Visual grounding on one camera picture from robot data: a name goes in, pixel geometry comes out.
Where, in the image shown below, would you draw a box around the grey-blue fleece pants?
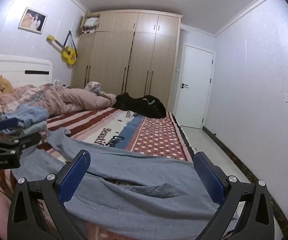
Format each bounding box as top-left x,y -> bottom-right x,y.
11,127 -> 235,238

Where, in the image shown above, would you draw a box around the black clothing pile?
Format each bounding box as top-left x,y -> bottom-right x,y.
113,92 -> 166,119

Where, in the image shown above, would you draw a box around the white bedroom door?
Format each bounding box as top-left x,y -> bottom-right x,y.
173,44 -> 215,129

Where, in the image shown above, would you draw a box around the orange plush toy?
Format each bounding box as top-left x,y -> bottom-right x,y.
0,74 -> 16,101

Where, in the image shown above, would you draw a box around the pink quilted duvet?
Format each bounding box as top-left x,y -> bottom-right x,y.
0,84 -> 116,116

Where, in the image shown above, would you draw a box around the striped Coke Beautiful blanket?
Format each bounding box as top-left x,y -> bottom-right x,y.
0,107 -> 193,239

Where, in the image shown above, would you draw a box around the white bed headboard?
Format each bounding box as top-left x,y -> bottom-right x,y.
0,55 -> 52,88

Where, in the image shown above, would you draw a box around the yellow ukulele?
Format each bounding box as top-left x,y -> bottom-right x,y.
47,30 -> 78,66

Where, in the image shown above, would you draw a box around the beige wooden wardrobe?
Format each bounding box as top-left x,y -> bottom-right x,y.
71,9 -> 183,111

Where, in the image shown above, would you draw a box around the framed wall photo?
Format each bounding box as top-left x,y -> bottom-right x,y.
18,7 -> 48,35

